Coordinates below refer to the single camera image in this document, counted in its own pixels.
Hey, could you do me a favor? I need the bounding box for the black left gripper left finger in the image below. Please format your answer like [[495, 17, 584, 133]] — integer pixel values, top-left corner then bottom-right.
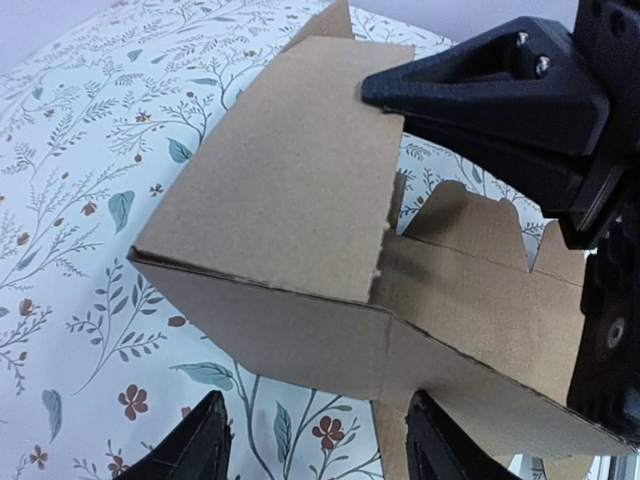
[[117, 390, 232, 480]]

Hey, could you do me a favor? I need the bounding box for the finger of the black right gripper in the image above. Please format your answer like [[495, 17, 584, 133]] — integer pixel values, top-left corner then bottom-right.
[[361, 17, 610, 157]]

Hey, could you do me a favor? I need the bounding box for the floral patterned table mat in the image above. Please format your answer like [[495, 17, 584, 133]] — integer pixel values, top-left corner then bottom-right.
[[0, 0, 551, 480]]

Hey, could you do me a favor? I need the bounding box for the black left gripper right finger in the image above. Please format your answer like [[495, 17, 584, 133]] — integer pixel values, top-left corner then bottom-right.
[[405, 390, 515, 480]]

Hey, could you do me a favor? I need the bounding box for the brown cardboard box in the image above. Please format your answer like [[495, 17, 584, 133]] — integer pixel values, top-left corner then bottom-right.
[[129, 1, 633, 479]]

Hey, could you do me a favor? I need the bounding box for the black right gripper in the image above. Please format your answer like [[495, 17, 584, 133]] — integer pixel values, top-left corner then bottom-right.
[[404, 1, 639, 444]]

